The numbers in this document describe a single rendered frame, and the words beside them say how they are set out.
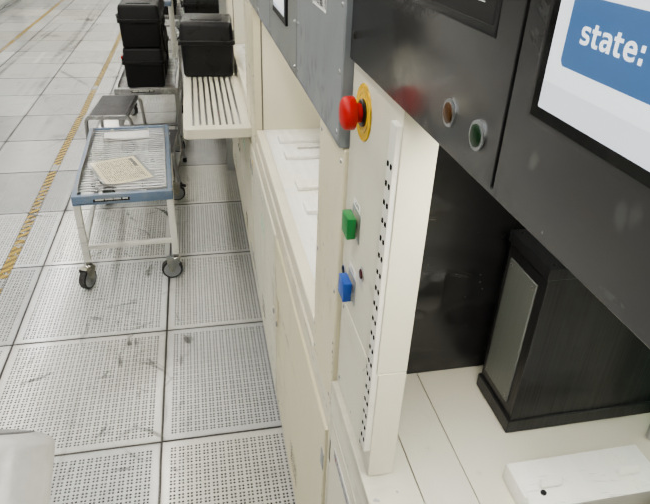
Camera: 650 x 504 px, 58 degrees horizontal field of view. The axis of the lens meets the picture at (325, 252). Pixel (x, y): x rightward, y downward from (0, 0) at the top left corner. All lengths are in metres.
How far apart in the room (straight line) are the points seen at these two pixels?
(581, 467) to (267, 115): 1.61
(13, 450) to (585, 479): 0.75
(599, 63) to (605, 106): 0.02
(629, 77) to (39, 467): 0.35
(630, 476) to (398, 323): 0.42
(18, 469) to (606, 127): 0.33
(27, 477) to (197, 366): 2.02
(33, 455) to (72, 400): 1.99
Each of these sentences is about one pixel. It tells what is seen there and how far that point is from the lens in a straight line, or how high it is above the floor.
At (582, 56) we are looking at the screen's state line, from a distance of 0.32.
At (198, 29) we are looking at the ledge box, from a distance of 3.04.
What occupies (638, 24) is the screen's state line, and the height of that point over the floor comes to 1.52.
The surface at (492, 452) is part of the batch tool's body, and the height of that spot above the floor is 0.87.
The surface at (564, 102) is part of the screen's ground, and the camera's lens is 0.33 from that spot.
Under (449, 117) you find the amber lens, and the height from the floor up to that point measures 1.43.
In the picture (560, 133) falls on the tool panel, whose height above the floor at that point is 1.46.
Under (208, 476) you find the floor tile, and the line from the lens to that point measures 2.01.
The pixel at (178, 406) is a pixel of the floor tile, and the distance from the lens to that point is 2.22.
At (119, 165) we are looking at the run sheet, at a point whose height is 0.46.
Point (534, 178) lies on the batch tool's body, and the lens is 0.36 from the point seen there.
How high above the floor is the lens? 1.56
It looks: 31 degrees down
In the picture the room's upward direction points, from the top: 2 degrees clockwise
